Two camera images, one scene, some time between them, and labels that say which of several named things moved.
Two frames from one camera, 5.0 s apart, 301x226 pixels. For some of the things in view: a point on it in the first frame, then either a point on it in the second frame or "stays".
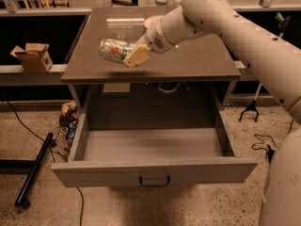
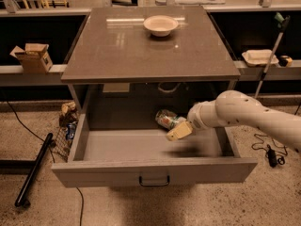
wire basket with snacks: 68,122 stays
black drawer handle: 154,185 stays
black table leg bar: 22,201 stays
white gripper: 154,37 -> 198,117
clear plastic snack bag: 114,49 -> 166,119
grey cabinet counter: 206,58 stays
